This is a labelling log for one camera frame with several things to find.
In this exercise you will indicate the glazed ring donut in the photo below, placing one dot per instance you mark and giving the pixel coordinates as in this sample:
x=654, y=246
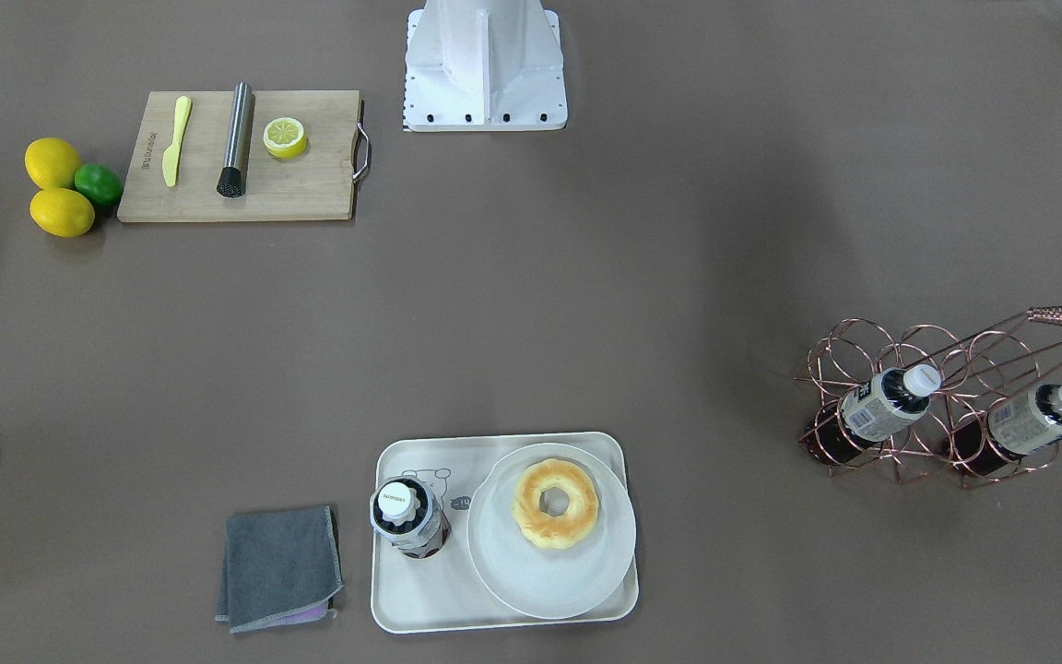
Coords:
x=580, y=515

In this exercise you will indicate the steel muddler black tip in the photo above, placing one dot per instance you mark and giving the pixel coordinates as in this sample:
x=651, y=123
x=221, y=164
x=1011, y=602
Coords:
x=231, y=179

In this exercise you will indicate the wooden cutting board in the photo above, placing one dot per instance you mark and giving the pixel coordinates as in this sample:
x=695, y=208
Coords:
x=316, y=186

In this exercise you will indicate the tea bottle rack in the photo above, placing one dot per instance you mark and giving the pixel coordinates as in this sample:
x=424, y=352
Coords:
x=407, y=514
x=871, y=413
x=1010, y=431

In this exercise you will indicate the copper wire bottle rack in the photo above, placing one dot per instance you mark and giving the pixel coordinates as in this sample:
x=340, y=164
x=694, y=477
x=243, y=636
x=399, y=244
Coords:
x=977, y=373

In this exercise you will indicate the cream serving tray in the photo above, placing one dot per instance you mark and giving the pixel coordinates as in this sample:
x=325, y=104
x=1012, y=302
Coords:
x=444, y=592

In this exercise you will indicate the yellow lemon lower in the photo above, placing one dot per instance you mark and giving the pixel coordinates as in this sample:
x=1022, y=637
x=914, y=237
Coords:
x=62, y=212

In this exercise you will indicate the tea bottle top rack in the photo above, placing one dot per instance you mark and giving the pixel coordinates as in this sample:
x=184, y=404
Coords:
x=407, y=514

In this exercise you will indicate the yellow lemon upper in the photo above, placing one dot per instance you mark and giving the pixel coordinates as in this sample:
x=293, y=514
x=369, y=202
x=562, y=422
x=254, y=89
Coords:
x=52, y=163

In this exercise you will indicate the yellow lemon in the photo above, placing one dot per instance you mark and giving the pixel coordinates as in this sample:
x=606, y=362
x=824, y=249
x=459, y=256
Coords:
x=62, y=212
x=52, y=163

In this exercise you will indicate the half lemon slice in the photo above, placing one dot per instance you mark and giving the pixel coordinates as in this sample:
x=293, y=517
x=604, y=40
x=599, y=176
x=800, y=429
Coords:
x=285, y=138

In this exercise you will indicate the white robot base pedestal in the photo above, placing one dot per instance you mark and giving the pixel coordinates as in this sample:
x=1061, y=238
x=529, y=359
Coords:
x=484, y=66

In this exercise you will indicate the yellow plastic knife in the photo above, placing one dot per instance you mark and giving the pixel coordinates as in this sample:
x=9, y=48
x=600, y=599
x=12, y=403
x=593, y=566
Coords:
x=170, y=161

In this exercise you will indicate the green lime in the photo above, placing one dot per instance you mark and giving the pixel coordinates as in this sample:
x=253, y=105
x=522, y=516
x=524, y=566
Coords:
x=98, y=184

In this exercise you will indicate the white round plate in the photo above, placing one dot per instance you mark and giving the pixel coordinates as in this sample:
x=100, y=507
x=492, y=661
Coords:
x=541, y=582

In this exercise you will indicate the grey folded cloth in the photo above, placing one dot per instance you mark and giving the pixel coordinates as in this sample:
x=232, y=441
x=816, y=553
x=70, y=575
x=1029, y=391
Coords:
x=279, y=568

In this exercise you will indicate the tea bottle middle rack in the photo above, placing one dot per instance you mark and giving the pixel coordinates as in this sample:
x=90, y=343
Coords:
x=871, y=413

